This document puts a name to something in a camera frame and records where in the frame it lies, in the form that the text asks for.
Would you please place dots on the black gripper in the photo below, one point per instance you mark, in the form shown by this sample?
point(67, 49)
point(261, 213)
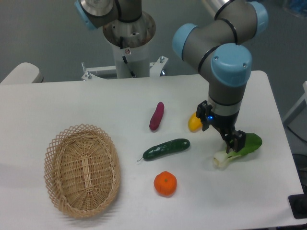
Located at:
point(225, 125)

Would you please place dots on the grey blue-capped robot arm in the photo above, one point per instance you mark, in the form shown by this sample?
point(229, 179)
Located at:
point(216, 51)

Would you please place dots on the dark green cucumber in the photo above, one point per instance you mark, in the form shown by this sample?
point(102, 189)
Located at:
point(163, 149)

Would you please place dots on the yellow bell pepper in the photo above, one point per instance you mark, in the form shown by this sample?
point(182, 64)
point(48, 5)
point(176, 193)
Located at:
point(194, 123)

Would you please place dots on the green bok choy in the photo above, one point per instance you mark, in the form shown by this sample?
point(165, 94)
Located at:
point(252, 143)

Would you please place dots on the purple sweet potato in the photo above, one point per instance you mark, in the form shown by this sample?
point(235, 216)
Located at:
point(157, 117)

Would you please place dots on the orange tangerine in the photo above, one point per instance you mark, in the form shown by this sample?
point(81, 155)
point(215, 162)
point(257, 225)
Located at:
point(165, 184)

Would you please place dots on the black device at table edge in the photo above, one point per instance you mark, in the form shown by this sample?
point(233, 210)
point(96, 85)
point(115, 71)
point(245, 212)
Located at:
point(298, 204)

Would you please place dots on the woven wicker basket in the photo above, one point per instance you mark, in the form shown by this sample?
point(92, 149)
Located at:
point(82, 171)

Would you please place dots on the white chair armrest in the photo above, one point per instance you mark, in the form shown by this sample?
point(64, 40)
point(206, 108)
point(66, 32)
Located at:
point(24, 73)

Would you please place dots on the white metal frame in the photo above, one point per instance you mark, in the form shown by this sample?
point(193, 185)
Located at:
point(297, 108)

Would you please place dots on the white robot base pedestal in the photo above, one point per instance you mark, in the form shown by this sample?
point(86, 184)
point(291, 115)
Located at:
point(130, 45)

